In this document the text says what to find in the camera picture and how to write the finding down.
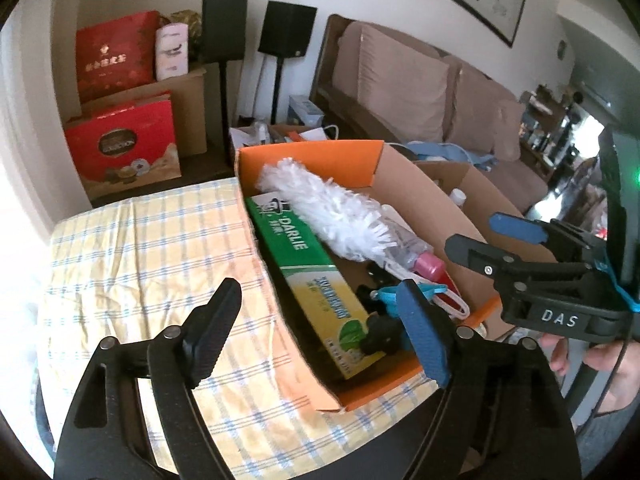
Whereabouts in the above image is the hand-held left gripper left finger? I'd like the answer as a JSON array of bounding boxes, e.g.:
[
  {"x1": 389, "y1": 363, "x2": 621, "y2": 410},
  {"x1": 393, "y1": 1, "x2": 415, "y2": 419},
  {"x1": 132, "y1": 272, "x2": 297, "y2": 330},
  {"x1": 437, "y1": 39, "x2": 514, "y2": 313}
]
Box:
[{"x1": 52, "y1": 276, "x2": 243, "y2": 480}]

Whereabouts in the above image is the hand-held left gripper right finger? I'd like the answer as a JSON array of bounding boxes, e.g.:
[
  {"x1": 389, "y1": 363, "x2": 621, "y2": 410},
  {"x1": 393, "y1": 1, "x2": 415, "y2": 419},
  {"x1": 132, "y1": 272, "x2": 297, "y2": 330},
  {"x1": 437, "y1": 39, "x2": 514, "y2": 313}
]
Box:
[{"x1": 396, "y1": 279, "x2": 583, "y2": 480}]

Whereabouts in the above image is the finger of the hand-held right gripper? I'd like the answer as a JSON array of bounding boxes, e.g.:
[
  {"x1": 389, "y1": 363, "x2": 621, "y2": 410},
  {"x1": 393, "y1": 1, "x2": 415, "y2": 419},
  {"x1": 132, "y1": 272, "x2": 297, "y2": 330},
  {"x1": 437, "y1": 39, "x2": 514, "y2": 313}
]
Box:
[
  {"x1": 444, "y1": 232, "x2": 601, "y2": 293},
  {"x1": 489, "y1": 211, "x2": 601, "y2": 251}
]

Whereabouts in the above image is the red lint brush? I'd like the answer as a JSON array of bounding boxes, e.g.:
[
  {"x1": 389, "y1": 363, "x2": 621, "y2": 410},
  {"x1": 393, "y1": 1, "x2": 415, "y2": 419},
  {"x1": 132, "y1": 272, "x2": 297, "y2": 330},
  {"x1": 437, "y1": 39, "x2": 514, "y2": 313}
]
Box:
[{"x1": 430, "y1": 275, "x2": 472, "y2": 321}]

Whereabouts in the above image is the black star-shaped knob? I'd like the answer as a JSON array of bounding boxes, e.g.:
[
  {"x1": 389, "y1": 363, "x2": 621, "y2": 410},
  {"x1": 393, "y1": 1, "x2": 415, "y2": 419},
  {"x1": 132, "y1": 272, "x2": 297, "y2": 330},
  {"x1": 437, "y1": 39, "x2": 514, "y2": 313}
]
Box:
[{"x1": 361, "y1": 312, "x2": 407, "y2": 356}]

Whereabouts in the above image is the clear bottle with pink cap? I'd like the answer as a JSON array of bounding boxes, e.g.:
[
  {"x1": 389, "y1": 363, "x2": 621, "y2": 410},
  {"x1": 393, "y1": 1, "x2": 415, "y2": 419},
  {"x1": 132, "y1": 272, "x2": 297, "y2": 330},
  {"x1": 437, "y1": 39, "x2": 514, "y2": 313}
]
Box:
[{"x1": 372, "y1": 210, "x2": 446, "y2": 281}]

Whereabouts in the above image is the blue collapsible funnel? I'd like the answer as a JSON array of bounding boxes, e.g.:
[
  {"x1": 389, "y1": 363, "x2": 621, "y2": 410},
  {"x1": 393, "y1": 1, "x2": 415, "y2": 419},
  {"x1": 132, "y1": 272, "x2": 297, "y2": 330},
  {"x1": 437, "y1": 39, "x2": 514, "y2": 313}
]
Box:
[{"x1": 369, "y1": 282, "x2": 446, "y2": 321}]

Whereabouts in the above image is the black strap with clip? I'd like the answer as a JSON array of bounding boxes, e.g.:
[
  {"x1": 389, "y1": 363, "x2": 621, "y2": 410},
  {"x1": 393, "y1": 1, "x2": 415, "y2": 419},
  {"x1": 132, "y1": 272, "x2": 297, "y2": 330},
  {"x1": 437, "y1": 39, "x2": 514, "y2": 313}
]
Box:
[{"x1": 356, "y1": 260, "x2": 396, "y2": 301}]

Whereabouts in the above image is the orange cardboard box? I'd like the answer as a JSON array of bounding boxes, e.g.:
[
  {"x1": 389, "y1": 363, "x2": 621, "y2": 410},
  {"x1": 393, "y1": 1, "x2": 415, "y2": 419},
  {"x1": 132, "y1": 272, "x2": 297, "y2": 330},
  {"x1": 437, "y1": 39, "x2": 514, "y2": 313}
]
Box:
[{"x1": 234, "y1": 139, "x2": 561, "y2": 413}]

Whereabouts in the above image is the green toothpaste box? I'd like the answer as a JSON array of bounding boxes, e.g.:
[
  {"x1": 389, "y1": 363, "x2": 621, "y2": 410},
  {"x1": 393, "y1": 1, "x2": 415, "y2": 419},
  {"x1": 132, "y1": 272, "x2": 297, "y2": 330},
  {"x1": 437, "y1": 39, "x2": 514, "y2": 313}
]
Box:
[{"x1": 245, "y1": 191, "x2": 388, "y2": 381}]

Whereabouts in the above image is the white fluffy duster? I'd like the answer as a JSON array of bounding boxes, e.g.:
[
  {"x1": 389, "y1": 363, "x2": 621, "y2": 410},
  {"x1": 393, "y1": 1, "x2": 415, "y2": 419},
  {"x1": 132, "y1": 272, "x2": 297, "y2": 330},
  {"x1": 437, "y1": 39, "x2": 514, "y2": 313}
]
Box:
[{"x1": 256, "y1": 156, "x2": 401, "y2": 266}]

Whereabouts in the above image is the person's right hand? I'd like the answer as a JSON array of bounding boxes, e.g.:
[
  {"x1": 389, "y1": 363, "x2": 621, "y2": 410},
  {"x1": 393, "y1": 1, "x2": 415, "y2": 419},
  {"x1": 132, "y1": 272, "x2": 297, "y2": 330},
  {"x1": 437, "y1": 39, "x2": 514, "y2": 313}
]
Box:
[{"x1": 539, "y1": 332, "x2": 640, "y2": 413}]

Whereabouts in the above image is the open brown cardboard box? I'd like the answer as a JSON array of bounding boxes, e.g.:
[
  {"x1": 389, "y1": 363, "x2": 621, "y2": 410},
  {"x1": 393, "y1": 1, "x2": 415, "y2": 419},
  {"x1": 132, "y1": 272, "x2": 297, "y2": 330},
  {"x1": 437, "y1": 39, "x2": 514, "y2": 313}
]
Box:
[{"x1": 412, "y1": 159, "x2": 526, "y2": 226}]

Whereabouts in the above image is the small beige pillow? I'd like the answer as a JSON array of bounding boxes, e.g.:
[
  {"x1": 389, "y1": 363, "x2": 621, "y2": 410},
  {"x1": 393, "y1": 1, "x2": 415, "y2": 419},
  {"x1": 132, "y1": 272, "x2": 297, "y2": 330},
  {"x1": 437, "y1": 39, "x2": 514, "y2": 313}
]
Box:
[{"x1": 492, "y1": 97, "x2": 527, "y2": 163}]

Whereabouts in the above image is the light blue cloth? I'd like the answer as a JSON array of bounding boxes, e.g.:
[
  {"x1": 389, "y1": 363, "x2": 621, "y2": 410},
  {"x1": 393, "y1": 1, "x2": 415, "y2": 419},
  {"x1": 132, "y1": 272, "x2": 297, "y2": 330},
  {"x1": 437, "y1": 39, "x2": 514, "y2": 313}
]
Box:
[{"x1": 402, "y1": 141, "x2": 496, "y2": 171}]

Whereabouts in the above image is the cluttered shelf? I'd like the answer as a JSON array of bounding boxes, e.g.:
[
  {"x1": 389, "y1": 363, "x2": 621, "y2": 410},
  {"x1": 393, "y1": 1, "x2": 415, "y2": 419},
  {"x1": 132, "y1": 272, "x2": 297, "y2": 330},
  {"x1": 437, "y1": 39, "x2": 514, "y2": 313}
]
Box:
[{"x1": 517, "y1": 82, "x2": 601, "y2": 181}]

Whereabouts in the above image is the yellow checked tablecloth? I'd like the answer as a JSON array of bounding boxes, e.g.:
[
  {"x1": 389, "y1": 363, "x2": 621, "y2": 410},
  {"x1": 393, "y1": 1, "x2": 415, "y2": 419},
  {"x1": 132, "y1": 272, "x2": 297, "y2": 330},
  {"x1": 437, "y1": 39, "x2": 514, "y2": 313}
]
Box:
[{"x1": 35, "y1": 177, "x2": 451, "y2": 480}]

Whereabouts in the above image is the large beige sofa cushion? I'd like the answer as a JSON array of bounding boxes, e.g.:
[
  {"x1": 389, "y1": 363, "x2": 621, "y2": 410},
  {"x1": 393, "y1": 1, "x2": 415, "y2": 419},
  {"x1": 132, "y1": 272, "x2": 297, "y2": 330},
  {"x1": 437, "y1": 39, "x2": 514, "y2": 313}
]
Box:
[{"x1": 336, "y1": 21, "x2": 451, "y2": 143}]

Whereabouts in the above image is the dark wooden sofa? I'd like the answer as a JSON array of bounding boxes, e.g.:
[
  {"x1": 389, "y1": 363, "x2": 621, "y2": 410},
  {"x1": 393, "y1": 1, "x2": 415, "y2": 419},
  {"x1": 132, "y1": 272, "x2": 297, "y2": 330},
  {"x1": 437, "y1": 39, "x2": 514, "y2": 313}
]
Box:
[{"x1": 309, "y1": 14, "x2": 556, "y2": 216}]

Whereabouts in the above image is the blue and white box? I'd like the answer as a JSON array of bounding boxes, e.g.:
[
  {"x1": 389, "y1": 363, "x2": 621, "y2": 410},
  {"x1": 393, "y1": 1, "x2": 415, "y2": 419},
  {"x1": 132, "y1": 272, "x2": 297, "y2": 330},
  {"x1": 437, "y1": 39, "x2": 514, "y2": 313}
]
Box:
[{"x1": 287, "y1": 94, "x2": 326, "y2": 128}]

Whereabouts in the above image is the red gift bag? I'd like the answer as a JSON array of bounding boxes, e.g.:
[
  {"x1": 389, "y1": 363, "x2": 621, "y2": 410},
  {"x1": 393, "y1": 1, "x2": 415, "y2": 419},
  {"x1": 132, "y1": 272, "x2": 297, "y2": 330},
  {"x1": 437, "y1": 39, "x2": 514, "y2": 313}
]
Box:
[{"x1": 63, "y1": 91, "x2": 182, "y2": 201}]

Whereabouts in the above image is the black speaker stand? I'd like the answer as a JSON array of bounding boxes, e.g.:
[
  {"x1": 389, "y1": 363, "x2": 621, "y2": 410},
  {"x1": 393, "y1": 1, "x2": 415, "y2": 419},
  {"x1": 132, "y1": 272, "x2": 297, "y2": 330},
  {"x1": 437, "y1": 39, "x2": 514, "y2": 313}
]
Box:
[
  {"x1": 270, "y1": 55, "x2": 288, "y2": 123},
  {"x1": 215, "y1": 60, "x2": 233, "y2": 151}
]

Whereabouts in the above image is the pink and white tissue pack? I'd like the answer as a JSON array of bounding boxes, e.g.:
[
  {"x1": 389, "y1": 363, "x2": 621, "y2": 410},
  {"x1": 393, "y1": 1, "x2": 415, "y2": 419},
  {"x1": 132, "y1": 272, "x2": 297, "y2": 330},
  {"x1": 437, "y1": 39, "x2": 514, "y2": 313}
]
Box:
[{"x1": 155, "y1": 23, "x2": 191, "y2": 82}]

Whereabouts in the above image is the red gift box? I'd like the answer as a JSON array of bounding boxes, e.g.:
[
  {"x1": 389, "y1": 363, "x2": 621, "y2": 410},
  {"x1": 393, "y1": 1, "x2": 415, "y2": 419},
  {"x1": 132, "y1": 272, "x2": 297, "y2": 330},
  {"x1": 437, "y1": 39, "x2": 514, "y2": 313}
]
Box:
[{"x1": 75, "y1": 10, "x2": 162, "y2": 103}]

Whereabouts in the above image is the black speaker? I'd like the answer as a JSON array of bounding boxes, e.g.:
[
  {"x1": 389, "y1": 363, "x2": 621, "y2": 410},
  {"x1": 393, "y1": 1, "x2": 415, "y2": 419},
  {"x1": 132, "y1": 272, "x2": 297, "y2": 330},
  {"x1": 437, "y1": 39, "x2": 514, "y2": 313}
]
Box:
[
  {"x1": 201, "y1": 0, "x2": 249, "y2": 63},
  {"x1": 257, "y1": 1, "x2": 318, "y2": 57}
]

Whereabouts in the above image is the gold patterned bag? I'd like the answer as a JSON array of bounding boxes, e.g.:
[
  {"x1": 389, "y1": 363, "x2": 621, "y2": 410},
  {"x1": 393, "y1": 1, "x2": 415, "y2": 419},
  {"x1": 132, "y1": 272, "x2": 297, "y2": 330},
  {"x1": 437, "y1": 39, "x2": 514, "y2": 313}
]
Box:
[{"x1": 160, "y1": 9, "x2": 203, "y2": 61}]

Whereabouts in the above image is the black cable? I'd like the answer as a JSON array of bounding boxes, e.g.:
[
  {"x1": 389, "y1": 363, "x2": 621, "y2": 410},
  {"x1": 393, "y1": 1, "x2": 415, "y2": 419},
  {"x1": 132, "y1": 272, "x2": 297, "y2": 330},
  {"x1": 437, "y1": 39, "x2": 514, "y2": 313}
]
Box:
[{"x1": 575, "y1": 335, "x2": 631, "y2": 431}]

